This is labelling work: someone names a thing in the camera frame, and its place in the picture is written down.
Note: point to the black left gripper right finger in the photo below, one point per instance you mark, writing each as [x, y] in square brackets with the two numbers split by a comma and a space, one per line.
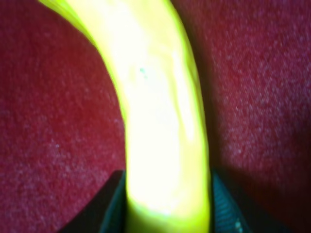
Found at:
[227, 215]

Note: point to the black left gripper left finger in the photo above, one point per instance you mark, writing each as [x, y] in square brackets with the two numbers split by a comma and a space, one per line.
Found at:
[105, 213]

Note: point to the yellow toy banana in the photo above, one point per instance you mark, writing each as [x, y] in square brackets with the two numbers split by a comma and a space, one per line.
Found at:
[148, 56]

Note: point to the red tablecloth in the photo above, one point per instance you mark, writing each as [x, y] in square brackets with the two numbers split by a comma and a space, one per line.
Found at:
[61, 133]

